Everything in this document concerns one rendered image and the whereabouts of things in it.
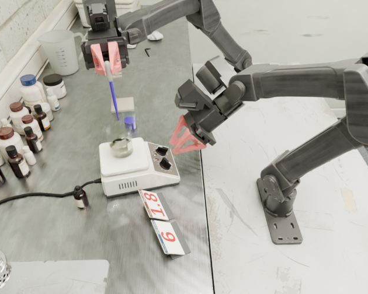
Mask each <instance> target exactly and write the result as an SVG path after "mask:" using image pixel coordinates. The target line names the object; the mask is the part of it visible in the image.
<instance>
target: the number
mask: <svg viewBox="0 0 368 294"><path fill-rule="evenodd" d="M155 223H156V225H157V228H158V230H159V232H160V234H161V237H162V239H163V241H164V244H165V246H166V249H167V251H168V252H175V253H182V250H181V248H180V246H179V244H178V242H177V240H176V237H175V235H174V233H173V231H172V229H171V227H170V225H169V224H168V223H164V222H157V221H155Z"/></svg>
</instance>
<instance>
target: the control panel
mask: <svg viewBox="0 0 368 294"><path fill-rule="evenodd" d="M158 146H160V145H156V144H153V143H149V142H148V147H149V150H150V154H151V159H152V163H153V165H154V170H155V171H156V172H161V173H166V174H171V175H174V176H179V175H178V172H177V169H176V166H175V163H174V161H173V157H172V154H171V151H170V149H169V148H168V151H167V153H166V155H165V156H161V155H159V154H157V152H156V148H157V147H158ZM155 153H156V154H157V155H155ZM156 158H158V160H156ZM162 158H166V159H167V160H168V161H170V162H171V163H172V167H171V168H170V169H169V170H165V169H163V168H162V167H161V166H160V165H159V163H160V161H161V160H162Z"/></svg>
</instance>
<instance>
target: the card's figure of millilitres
mask: <svg viewBox="0 0 368 294"><path fill-rule="evenodd" d="M142 192H143V195H144V197H145V200H146V202H147V204H148V207H149V209H150V211H151V213H152V215H153V216H157V217H161V218H166V216H165V214H164V212H163V210H162V208H161V205H160V203H159V201H158V199H157V197H156V195H155V194H154V193H151V192H146V191H142Z"/></svg>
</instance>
